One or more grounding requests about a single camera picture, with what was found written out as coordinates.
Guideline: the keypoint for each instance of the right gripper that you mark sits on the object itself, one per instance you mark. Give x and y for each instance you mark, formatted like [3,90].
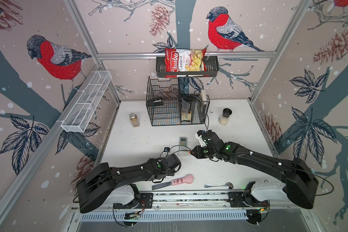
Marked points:
[197,152]

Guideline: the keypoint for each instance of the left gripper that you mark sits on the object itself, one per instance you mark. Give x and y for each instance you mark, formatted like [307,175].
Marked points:
[172,173]

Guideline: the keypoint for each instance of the white remote control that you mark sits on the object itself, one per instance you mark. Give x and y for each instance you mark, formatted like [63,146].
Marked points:
[183,149]

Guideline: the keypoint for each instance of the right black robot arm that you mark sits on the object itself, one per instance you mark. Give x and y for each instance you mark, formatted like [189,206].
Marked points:
[300,183]

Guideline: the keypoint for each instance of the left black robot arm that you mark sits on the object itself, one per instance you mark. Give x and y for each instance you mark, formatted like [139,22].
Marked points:
[94,188]

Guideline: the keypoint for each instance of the black lid shaker jar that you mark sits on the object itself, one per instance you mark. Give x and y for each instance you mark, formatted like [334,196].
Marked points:
[226,113]

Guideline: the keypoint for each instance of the metal spoon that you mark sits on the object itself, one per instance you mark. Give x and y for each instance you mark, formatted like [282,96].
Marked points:
[227,185]

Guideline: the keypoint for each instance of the brown spice jar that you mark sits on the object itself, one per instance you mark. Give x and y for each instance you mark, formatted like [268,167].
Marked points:
[134,120]

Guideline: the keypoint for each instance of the black stapler in basket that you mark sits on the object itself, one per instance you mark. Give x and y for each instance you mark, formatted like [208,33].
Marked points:
[155,102]

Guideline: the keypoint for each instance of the red cassava chips bag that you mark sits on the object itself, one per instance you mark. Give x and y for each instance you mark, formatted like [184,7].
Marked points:
[184,60]

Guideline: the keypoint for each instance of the pink handled knife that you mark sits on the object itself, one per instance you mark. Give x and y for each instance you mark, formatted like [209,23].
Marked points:
[184,180]

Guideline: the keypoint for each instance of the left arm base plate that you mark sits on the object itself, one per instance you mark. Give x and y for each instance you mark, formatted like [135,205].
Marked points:
[140,201]

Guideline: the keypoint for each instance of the black wire basket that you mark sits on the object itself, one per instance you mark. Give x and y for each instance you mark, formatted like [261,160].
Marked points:
[185,101]

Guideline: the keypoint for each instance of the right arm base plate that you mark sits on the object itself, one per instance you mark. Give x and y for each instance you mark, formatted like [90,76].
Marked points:
[240,200]

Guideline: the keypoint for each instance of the black wall shelf basket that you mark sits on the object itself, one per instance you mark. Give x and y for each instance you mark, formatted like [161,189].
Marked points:
[211,69]

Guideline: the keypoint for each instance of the white wire wall shelf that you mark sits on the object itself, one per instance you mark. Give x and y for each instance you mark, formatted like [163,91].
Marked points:
[82,111]

